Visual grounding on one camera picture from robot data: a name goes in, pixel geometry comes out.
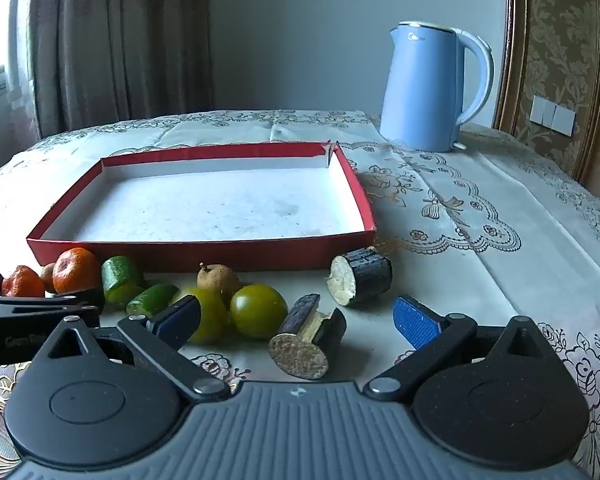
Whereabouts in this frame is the dark purple eggplant piece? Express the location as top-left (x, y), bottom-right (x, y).
top-left (328, 247), bottom-right (393, 307)
top-left (268, 293), bottom-right (347, 381)

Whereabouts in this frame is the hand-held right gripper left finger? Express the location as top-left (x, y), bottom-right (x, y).
top-left (30, 294), bottom-right (231, 403)

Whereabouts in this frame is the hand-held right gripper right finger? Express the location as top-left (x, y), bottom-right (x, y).
top-left (364, 295), bottom-right (573, 403)

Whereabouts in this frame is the green tomato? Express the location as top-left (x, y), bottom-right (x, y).
top-left (230, 284), bottom-right (289, 339)
top-left (179, 286), bottom-right (231, 345)

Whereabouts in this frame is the red shallow cardboard box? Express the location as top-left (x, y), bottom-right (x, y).
top-left (26, 141), bottom-right (377, 273)

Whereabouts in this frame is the brown kiwi fruit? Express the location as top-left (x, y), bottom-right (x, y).
top-left (196, 262), bottom-right (241, 302)

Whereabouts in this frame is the orange tangerine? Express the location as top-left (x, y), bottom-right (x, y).
top-left (52, 247), bottom-right (102, 294)
top-left (1, 265), bottom-right (46, 299)

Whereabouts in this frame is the white wall switch panel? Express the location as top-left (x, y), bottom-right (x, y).
top-left (530, 95), bottom-right (576, 137)

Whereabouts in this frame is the grey curtain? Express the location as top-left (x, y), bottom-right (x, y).
top-left (7, 0), bottom-right (213, 137)

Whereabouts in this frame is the green cucumber piece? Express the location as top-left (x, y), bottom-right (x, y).
top-left (101, 256), bottom-right (146, 305)
top-left (126, 284), bottom-right (180, 317)

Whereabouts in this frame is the brown longan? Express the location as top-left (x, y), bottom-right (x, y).
top-left (40, 262), bottom-right (59, 294)

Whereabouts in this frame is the gold patterned framed wall panel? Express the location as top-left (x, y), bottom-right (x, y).
top-left (492, 0), bottom-right (600, 201)

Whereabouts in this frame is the light blue electric kettle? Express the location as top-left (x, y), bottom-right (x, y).
top-left (379, 21), bottom-right (495, 153)

